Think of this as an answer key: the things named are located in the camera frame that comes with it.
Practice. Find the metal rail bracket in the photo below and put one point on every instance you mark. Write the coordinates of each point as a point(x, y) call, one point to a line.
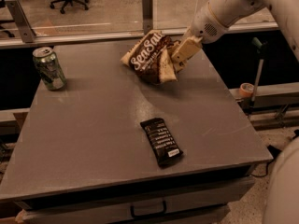
point(147, 15)
point(25, 30)

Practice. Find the brown sea salt chip bag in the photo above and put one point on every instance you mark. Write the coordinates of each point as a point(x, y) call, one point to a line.
point(150, 58)

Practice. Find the middle metal rail bracket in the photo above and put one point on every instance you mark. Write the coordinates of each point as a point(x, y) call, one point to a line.
point(147, 15)

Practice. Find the black rxbar chocolate bar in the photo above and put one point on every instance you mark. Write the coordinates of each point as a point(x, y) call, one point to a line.
point(162, 142)

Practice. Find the green-topped metal pole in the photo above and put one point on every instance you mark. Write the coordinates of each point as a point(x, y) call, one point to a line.
point(261, 50)

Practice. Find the left metal rail bracket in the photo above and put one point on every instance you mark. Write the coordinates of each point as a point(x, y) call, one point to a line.
point(25, 30)

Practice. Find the grey drawer with black handle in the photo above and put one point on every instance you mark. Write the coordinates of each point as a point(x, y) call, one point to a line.
point(206, 204)

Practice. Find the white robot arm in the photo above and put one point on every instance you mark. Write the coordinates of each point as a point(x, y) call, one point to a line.
point(208, 25)

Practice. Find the green soda can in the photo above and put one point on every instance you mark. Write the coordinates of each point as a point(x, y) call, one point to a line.
point(49, 69)

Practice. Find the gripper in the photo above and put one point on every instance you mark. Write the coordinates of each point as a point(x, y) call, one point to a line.
point(206, 28)

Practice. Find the glass barrier panel with rail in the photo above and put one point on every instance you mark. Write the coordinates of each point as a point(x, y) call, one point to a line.
point(106, 18)

